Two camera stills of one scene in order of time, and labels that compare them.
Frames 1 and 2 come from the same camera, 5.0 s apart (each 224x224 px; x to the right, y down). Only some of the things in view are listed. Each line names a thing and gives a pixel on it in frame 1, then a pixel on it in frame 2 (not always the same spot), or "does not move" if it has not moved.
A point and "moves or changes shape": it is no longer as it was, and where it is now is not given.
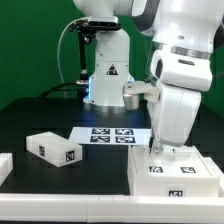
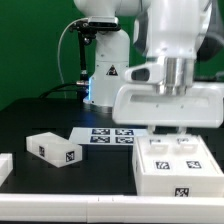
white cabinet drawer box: x=54 y=149 does not move
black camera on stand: x=86 y=29 does not move
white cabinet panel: x=188 y=161 moves or changes shape
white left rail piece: x=6 y=165 does not move
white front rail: x=110 y=208 does not move
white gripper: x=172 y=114 → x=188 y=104
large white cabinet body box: x=179 y=171 moves or changes shape
